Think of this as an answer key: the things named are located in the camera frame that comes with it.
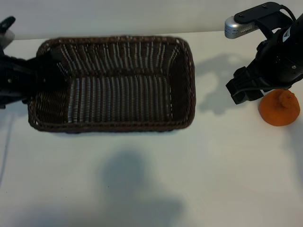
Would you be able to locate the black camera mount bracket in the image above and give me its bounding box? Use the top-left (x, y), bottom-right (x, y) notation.
top-left (0, 16), bottom-right (16, 31)
top-left (233, 1), bottom-right (296, 41)

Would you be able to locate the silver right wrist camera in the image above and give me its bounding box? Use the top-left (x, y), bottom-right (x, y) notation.
top-left (223, 15), bottom-right (256, 38)

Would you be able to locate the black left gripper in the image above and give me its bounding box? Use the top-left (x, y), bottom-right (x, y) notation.
top-left (0, 46), bottom-right (69, 110)

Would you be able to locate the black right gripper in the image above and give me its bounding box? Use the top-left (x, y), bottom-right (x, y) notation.
top-left (225, 18), bottom-right (303, 105)

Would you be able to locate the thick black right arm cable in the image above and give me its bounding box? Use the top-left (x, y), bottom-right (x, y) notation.
top-left (279, 4), bottom-right (297, 22)

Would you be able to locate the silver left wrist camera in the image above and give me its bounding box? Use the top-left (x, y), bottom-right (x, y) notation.
top-left (0, 29), bottom-right (16, 49)

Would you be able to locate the dark brown wicker basket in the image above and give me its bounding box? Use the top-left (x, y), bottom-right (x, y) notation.
top-left (27, 35), bottom-right (197, 135)

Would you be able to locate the black right camera mount bracket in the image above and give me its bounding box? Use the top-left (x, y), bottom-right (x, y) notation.
top-left (233, 1), bottom-right (296, 41)

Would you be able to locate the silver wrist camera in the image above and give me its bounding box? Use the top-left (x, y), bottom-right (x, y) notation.
top-left (223, 15), bottom-right (256, 38)
top-left (0, 29), bottom-right (16, 49)

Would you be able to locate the black left camera mount bracket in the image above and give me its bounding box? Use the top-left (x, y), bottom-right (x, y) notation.
top-left (0, 16), bottom-right (16, 31)

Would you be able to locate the wrinkled orange fruit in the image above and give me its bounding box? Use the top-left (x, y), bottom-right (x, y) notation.
top-left (258, 89), bottom-right (297, 127)

